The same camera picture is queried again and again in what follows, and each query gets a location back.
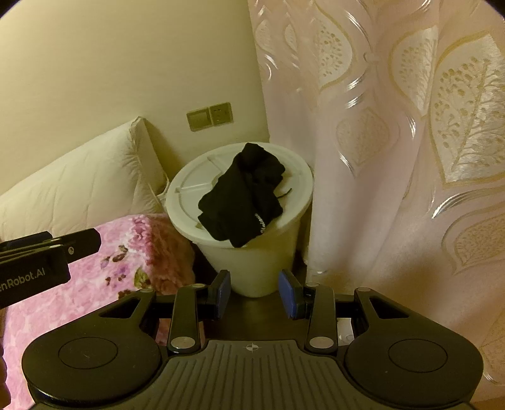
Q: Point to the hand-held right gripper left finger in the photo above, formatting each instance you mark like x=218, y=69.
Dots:
x=223, y=293

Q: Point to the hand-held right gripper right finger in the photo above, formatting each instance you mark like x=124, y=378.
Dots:
x=287, y=293

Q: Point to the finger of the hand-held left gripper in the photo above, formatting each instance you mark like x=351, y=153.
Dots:
x=83, y=241
x=23, y=242

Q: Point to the white plastic bucket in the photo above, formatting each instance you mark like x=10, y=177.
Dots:
x=244, y=272

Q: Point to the black pants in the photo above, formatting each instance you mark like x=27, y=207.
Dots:
x=232, y=205

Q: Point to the pink floral blanket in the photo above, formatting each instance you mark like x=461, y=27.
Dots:
x=98, y=276

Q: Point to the white pillow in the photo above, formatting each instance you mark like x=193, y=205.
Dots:
x=79, y=185

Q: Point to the pale patterned curtain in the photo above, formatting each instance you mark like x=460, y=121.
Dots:
x=394, y=197

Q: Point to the wall switch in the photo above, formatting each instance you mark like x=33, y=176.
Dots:
x=198, y=120

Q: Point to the wall socket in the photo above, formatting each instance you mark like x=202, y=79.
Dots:
x=220, y=113

